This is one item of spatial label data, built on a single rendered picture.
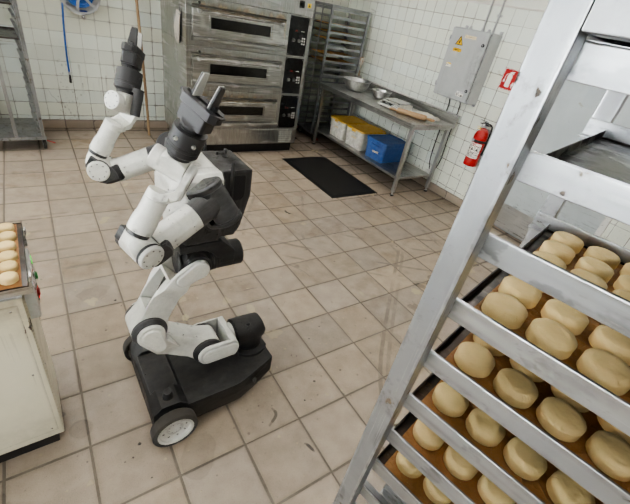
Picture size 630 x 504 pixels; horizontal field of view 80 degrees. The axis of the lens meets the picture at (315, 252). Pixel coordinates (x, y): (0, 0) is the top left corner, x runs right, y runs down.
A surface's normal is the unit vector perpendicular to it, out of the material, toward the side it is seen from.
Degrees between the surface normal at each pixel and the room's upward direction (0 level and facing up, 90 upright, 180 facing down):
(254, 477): 0
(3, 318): 90
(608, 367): 0
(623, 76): 90
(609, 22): 90
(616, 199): 90
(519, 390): 0
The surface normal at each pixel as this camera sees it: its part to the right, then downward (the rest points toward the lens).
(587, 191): -0.69, 0.29
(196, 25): 0.54, 0.54
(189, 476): 0.18, -0.83
